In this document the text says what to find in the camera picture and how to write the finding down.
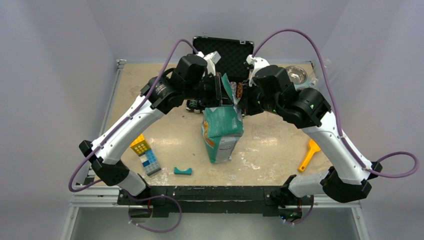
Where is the clear glass jar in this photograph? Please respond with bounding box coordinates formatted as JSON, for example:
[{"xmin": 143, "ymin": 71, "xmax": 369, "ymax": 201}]
[{"xmin": 309, "ymin": 58, "xmax": 332, "ymax": 90}]

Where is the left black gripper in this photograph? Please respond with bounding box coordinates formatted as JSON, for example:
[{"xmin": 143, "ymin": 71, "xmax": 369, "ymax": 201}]
[{"xmin": 184, "ymin": 71, "xmax": 235, "ymax": 108}]

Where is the double steel pet bowl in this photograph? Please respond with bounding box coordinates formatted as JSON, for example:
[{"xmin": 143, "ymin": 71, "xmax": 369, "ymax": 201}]
[{"xmin": 285, "ymin": 65, "xmax": 319, "ymax": 91}]

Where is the toy brick block stack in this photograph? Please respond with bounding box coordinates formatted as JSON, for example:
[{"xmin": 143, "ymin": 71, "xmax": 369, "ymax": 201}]
[{"xmin": 129, "ymin": 134, "xmax": 162, "ymax": 177}]

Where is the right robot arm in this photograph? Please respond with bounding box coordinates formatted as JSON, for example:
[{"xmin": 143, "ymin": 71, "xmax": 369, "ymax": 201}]
[{"xmin": 239, "ymin": 65, "xmax": 383, "ymax": 204}]

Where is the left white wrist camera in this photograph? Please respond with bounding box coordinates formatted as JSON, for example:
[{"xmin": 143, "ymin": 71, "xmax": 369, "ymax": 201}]
[{"xmin": 195, "ymin": 51, "xmax": 221, "ymax": 76}]

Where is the green pet food bag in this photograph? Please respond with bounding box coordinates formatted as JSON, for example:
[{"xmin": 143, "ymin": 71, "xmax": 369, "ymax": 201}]
[{"xmin": 201, "ymin": 73, "xmax": 244, "ymax": 164}]

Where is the yellow plastic scoop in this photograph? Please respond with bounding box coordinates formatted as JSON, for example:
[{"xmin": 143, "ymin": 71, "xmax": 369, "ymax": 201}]
[{"xmin": 297, "ymin": 139, "xmax": 321, "ymax": 172}]

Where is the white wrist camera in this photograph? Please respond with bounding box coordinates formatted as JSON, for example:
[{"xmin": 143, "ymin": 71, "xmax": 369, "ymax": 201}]
[
  {"xmin": 195, "ymin": 51, "xmax": 221, "ymax": 76},
  {"xmin": 246, "ymin": 54, "xmax": 270, "ymax": 87}
]

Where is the purple cable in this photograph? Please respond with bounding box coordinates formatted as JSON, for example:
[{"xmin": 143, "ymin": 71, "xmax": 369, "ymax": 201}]
[
  {"xmin": 68, "ymin": 38, "xmax": 200, "ymax": 193},
  {"xmin": 251, "ymin": 28, "xmax": 420, "ymax": 179}
]

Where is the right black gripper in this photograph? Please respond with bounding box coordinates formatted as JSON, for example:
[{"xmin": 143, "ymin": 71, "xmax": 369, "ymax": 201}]
[{"xmin": 237, "ymin": 78, "xmax": 281, "ymax": 116}]

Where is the black poker chip case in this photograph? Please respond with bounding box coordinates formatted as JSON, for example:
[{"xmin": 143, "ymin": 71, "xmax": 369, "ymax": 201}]
[{"xmin": 180, "ymin": 36, "xmax": 254, "ymax": 114}]

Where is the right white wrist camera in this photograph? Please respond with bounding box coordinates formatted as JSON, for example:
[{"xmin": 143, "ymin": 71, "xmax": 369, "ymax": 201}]
[{"xmin": 246, "ymin": 54, "xmax": 270, "ymax": 87}]

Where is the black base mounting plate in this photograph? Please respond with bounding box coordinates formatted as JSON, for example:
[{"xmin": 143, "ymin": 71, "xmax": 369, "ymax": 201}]
[{"xmin": 117, "ymin": 185, "xmax": 313, "ymax": 218}]

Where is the aluminium frame rail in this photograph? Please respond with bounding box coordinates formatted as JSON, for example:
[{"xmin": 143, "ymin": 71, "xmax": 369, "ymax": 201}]
[{"xmin": 59, "ymin": 58, "xmax": 372, "ymax": 240}]

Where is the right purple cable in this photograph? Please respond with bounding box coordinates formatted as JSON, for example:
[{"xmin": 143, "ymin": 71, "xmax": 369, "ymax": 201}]
[{"xmin": 251, "ymin": 28, "xmax": 420, "ymax": 179}]

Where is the teal curved block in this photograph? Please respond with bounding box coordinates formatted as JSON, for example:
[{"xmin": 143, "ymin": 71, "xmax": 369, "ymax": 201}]
[{"xmin": 173, "ymin": 167, "xmax": 193, "ymax": 176}]

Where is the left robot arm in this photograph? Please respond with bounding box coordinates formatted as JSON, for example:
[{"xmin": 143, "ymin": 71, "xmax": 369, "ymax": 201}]
[{"xmin": 80, "ymin": 51, "xmax": 227, "ymax": 205}]

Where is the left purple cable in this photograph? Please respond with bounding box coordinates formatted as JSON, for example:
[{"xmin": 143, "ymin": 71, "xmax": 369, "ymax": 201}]
[{"xmin": 68, "ymin": 38, "xmax": 200, "ymax": 193}]

